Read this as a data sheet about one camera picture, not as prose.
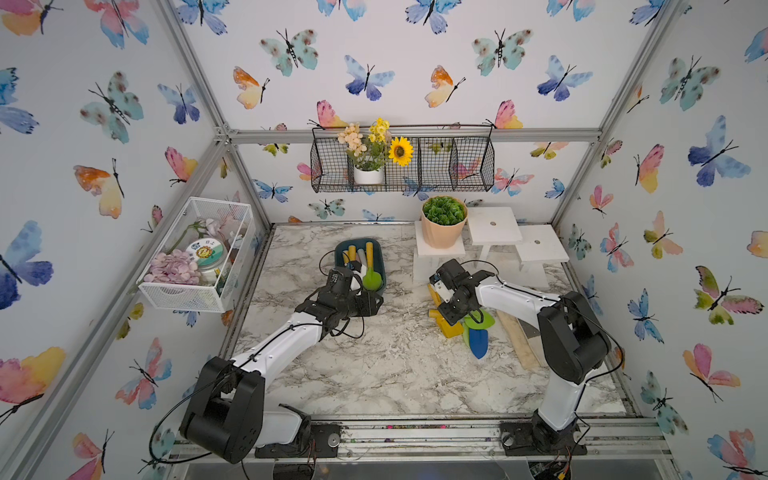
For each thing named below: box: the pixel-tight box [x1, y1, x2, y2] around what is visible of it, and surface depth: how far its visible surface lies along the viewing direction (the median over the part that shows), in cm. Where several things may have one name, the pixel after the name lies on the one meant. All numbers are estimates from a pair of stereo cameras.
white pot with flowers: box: [337, 118, 414, 185], surface depth 86 cm
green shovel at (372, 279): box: [363, 242, 383, 291], surface depth 104 cm
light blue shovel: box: [357, 248, 368, 278], surface depth 109 cm
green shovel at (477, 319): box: [462, 308, 496, 337], surface depth 84 cm
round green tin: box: [186, 238, 225, 270], surface depth 67 cm
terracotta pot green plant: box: [421, 195, 469, 249], surface depth 88 cm
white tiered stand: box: [412, 206, 570, 288], surface depth 95 cm
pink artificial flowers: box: [144, 249, 201, 285], surface depth 61 cm
